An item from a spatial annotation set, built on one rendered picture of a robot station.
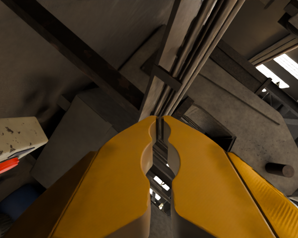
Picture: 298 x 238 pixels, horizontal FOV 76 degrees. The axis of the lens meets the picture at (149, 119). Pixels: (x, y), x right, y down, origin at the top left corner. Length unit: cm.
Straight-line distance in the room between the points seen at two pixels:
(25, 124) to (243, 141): 217
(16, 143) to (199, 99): 201
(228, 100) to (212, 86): 24
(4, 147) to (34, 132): 6
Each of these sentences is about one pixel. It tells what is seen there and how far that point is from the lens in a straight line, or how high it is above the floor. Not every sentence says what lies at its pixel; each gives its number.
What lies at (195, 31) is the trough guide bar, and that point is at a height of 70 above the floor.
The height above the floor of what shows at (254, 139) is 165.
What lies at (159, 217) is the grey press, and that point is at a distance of 330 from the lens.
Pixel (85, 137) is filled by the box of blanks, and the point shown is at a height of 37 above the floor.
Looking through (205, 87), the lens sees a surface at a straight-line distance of 225.
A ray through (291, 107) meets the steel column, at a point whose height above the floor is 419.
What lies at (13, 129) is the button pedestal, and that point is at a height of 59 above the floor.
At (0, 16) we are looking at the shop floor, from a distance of 103.
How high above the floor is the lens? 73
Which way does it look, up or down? 3 degrees down
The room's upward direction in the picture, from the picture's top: 131 degrees clockwise
